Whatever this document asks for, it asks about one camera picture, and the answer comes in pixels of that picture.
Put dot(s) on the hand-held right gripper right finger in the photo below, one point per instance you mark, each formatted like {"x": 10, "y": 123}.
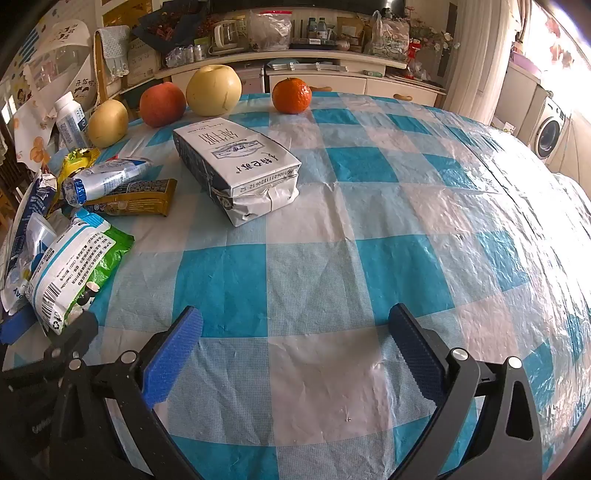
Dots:
{"x": 415, "y": 357}

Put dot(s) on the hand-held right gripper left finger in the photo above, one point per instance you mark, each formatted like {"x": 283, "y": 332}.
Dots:
{"x": 175, "y": 355}

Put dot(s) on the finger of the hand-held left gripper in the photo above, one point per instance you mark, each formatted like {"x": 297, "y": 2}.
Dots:
{"x": 76, "y": 337}
{"x": 14, "y": 325}

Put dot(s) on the green white snack bag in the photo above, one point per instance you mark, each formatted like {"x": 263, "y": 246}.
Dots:
{"x": 78, "y": 263}

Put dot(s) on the crushed white milk carton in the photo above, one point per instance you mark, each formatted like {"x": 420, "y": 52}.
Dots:
{"x": 235, "y": 161}

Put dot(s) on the blue white flattened carton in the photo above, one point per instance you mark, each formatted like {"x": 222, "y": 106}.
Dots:
{"x": 27, "y": 221}

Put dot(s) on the blue checkered tablecloth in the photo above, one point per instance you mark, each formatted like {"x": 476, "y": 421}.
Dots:
{"x": 323, "y": 277}

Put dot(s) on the brown gold snack wrapper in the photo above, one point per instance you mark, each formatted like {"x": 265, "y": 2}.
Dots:
{"x": 134, "y": 198}

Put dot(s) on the crushed white blue plastic bottle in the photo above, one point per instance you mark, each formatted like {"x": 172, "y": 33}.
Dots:
{"x": 108, "y": 177}

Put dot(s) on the crumpled yellow wrapper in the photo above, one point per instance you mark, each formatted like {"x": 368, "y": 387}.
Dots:
{"x": 76, "y": 164}

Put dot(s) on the orange print table cover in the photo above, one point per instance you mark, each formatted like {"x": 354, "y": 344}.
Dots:
{"x": 32, "y": 134}

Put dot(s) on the small yellow pear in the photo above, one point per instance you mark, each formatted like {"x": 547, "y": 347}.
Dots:
{"x": 107, "y": 123}

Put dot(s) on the red apple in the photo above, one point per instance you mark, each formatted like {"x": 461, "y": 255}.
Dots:
{"x": 162, "y": 105}

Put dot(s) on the white washing machine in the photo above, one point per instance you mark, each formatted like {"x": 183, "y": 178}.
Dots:
{"x": 549, "y": 129}

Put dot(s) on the large yellow pear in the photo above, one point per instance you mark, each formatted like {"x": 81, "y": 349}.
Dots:
{"x": 214, "y": 91}

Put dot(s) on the white mesh food cover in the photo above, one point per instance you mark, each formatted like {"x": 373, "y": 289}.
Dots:
{"x": 60, "y": 60}

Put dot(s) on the light wooden chair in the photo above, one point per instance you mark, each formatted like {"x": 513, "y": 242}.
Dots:
{"x": 111, "y": 55}

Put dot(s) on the orange tangerine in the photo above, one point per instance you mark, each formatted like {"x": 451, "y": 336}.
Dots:
{"x": 291, "y": 95}

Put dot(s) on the cream low cabinet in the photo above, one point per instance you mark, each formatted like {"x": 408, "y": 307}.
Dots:
{"x": 323, "y": 85}

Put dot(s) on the red figurine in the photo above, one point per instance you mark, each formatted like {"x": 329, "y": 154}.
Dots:
{"x": 412, "y": 57}

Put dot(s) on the white curtain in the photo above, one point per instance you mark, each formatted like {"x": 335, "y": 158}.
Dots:
{"x": 475, "y": 60}

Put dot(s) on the plastic bag of goods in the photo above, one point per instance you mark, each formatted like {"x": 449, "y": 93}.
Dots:
{"x": 388, "y": 37}

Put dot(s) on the white electric kettle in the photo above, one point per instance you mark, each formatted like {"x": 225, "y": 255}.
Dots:
{"x": 226, "y": 37}

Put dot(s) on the dark flower bouquet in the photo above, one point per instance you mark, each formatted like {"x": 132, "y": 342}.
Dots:
{"x": 171, "y": 27}

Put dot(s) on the clear plastic bag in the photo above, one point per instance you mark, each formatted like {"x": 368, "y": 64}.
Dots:
{"x": 269, "y": 30}

